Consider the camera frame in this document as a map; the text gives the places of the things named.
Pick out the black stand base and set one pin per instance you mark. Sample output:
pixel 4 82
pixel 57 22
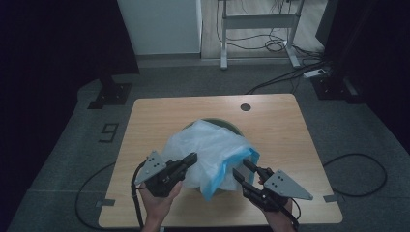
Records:
pixel 111 93
pixel 332 88

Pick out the person's right hand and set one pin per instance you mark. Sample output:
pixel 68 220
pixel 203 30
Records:
pixel 278 215

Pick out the white power strip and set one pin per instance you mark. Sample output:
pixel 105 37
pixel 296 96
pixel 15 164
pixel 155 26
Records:
pixel 314 73

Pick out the white blue-edged plastic bag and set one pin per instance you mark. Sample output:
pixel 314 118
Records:
pixel 212 151

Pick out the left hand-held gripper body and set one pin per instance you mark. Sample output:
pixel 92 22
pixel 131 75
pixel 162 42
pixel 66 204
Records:
pixel 161 180

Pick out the person's left hand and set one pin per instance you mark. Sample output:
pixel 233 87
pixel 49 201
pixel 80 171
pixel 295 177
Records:
pixel 158 208

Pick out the dark curtain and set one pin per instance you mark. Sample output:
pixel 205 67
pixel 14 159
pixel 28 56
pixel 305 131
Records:
pixel 48 64
pixel 377 48

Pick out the grey tape strip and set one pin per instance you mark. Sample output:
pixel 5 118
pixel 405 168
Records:
pixel 105 203
pixel 332 198

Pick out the green plastic bin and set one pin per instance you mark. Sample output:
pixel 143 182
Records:
pixel 225 123

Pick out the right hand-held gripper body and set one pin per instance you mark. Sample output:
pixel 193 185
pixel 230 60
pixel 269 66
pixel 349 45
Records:
pixel 283 187

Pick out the white metal stand frame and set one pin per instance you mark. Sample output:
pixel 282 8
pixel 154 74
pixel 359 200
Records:
pixel 257 21

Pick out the white cabinet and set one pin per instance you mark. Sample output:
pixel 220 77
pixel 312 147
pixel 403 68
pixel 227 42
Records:
pixel 161 25

